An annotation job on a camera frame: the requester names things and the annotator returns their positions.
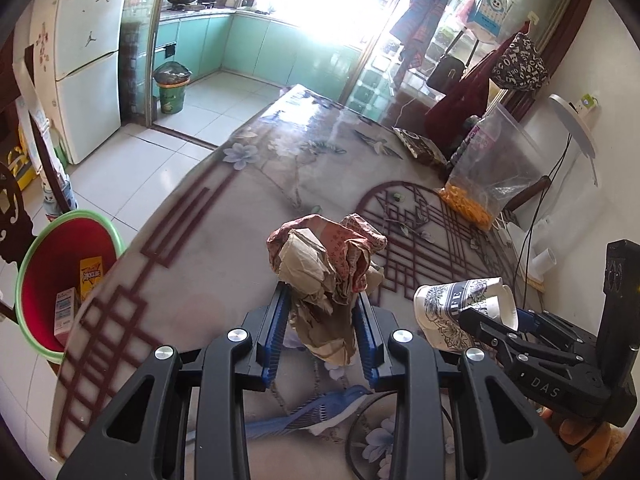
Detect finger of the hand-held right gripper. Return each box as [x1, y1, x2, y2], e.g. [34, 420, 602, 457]
[515, 309, 598, 348]
[459, 306, 588, 376]

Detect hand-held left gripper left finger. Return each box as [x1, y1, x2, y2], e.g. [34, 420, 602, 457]
[56, 282, 293, 480]

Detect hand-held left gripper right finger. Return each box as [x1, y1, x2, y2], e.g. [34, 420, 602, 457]
[350, 292, 583, 480]

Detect printed paper cup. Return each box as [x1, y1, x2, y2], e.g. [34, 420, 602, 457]
[414, 276, 520, 353]

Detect brown paper packet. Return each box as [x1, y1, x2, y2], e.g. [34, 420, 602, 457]
[266, 213, 388, 367]

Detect yellow snack packet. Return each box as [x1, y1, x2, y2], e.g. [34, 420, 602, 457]
[79, 255, 107, 302]

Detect white carton with red print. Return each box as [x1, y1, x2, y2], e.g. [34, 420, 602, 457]
[52, 287, 80, 337]

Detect red basin with green rim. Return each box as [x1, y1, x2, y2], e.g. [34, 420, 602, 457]
[14, 209, 127, 365]

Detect black shoulder bag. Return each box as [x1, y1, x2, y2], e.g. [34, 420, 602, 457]
[426, 30, 468, 96]

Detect person's right forearm fluffy sleeve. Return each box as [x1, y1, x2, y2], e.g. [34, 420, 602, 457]
[582, 420, 626, 471]

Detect green trash bin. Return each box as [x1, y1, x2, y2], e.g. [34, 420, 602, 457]
[152, 61, 193, 116]

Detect person's right hand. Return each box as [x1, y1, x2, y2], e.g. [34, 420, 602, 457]
[542, 405, 596, 456]

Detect white cylindrical cup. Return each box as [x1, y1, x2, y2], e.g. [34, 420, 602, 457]
[530, 247, 557, 276]

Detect plastic bag of orange snacks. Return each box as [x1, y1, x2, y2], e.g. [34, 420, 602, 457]
[437, 102, 543, 231]

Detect dark snack packet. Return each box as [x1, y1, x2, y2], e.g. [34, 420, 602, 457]
[392, 127, 448, 167]

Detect white desk lamp base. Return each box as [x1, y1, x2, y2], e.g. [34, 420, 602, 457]
[547, 94, 598, 186]

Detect dark red hanging cloth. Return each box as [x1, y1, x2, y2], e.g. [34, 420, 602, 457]
[425, 35, 516, 148]

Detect plastic bottle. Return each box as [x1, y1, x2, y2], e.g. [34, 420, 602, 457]
[42, 182, 68, 221]

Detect black white patterned bag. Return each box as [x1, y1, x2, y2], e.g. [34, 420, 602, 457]
[490, 32, 551, 93]

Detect teal kitchen base cabinets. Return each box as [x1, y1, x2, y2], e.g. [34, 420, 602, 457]
[155, 10, 366, 96]

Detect carved dark wooden chair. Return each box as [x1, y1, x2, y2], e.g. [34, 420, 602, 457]
[0, 160, 38, 321]

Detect yellow box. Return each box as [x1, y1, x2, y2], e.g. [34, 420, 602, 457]
[5, 127, 38, 191]

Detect white leaning board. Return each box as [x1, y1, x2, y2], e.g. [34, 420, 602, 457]
[12, 45, 78, 211]

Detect blue red hanging apron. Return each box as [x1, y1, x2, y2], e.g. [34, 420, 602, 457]
[389, 0, 463, 88]

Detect white blue hanging bag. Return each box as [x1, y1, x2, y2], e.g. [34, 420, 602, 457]
[462, 0, 518, 43]

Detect white refrigerator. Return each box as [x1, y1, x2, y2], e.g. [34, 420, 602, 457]
[27, 0, 136, 166]

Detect black cable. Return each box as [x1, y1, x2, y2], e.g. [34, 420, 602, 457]
[342, 391, 401, 480]
[515, 130, 573, 311]

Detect white charger with cable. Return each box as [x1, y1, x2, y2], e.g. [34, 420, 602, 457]
[495, 220, 531, 251]

